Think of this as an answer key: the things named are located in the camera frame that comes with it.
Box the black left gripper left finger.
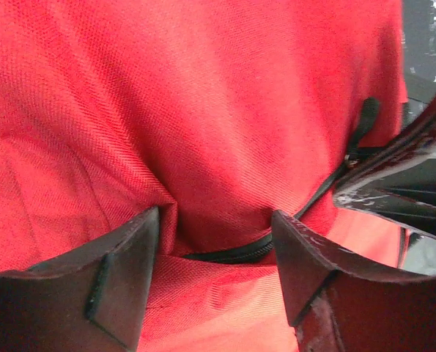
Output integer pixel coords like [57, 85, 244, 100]
[0, 208, 160, 351]

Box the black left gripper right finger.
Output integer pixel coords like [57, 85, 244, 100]
[271, 211, 436, 351]

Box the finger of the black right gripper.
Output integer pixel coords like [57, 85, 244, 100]
[333, 96, 436, 239]

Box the red backpack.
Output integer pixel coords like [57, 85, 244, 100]
[0, 1, 406, 351]

